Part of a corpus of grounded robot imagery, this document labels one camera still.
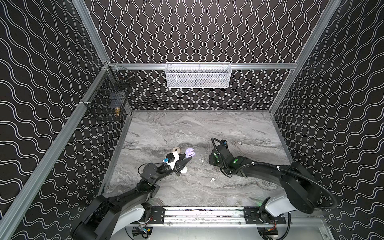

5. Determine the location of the beige earbud charging case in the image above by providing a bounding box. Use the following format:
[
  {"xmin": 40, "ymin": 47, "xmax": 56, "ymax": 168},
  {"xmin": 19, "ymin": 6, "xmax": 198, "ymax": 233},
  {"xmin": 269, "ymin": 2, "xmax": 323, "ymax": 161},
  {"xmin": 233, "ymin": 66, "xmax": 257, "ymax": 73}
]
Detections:
[{"xmin": 172, "ymin": 147, "xmax": 181, "ymax": 154}]

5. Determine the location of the purple round charging case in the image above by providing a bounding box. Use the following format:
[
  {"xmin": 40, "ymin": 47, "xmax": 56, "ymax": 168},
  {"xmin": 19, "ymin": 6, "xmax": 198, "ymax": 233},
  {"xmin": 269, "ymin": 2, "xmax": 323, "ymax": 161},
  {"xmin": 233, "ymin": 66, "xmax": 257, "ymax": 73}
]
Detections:
[{"xmin": 185, "ymin": 148, "xmax": 196, "ymax": 158}]

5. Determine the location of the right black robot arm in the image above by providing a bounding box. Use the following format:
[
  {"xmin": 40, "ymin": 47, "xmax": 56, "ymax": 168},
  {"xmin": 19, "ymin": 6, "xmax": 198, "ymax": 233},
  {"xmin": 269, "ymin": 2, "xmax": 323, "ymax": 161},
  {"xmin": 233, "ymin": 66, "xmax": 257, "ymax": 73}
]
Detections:
[{"xmin": 209, "ymin": 138, "xmax": 338, "ymax": 224}]

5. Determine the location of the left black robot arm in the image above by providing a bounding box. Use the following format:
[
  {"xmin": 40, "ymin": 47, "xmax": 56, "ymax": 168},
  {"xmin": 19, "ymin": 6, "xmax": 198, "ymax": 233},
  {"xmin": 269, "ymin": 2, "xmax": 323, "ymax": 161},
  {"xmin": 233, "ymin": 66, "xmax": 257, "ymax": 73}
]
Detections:
[{"xmin": 71, "ymin": 148, "xmax": 195, "ymax": 240}]

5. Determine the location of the white round charging case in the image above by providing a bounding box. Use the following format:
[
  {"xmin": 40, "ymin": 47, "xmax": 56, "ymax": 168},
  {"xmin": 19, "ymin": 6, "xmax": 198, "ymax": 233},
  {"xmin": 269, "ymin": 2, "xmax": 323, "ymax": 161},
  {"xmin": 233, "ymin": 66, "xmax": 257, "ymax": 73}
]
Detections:
[{"xmin": 180, "ymin": 167, "xmax": 188, "ymax": 174}]

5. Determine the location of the brass knob in basket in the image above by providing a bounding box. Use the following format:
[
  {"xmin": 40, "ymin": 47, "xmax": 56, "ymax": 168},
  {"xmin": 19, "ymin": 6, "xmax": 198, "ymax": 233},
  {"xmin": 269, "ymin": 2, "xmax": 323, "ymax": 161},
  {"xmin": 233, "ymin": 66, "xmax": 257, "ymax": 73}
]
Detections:
[{"xmin": 114, "ymin": 107, "xmax": 121, "ymax": 117}]

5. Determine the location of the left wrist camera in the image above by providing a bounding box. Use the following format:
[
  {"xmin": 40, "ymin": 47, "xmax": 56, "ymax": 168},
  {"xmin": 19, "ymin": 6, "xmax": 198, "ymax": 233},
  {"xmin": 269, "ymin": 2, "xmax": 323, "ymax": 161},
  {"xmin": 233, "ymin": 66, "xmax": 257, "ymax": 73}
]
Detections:
[{"xmin": 163, "ymin": 151, "xmax": 180, "ymax": 170}]

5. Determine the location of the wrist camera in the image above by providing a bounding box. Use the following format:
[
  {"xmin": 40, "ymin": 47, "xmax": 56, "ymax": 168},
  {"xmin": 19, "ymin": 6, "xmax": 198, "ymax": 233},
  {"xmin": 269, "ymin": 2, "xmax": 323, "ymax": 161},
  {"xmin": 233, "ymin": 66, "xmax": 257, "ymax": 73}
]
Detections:
[
  {"xmin": 163, "ymin": 151, "xmax": 180, "ymax": 170},
  {"xmin": 221, "ymin": 140, "xmax": 228, "ymax": 148}
]

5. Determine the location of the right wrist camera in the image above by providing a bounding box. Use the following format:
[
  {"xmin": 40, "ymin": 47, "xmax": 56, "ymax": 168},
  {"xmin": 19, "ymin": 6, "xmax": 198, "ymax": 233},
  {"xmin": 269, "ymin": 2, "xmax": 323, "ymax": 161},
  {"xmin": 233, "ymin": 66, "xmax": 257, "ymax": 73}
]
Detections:
[{"xmin": 221, "ymin": 140, "xmax": 228, "ymax": 148}]

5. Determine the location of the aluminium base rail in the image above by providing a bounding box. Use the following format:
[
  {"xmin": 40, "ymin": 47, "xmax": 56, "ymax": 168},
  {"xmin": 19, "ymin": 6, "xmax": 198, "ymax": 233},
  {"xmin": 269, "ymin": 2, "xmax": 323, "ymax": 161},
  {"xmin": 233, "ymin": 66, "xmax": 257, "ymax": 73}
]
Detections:
[{"xmin": 85, "ymin": 205, "xmax": 326, "ymax": 227}]

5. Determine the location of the white wire mesh basket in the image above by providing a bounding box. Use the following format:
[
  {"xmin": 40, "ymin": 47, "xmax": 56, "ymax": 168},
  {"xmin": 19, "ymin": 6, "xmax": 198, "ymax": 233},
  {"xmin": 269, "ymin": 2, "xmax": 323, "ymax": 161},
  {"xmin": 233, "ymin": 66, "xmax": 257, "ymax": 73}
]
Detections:
[{"xmin": 165, "ymin": 62, "xmax": 232, "ymax": 89}]

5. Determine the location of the black wire basket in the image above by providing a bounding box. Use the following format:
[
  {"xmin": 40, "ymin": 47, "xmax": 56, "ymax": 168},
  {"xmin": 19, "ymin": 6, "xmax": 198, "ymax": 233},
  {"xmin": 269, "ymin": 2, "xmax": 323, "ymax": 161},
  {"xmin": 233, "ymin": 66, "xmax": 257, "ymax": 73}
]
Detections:
[{"xmin": 82, "ymin": 65, "xmax": 137, "ymax": 122}]

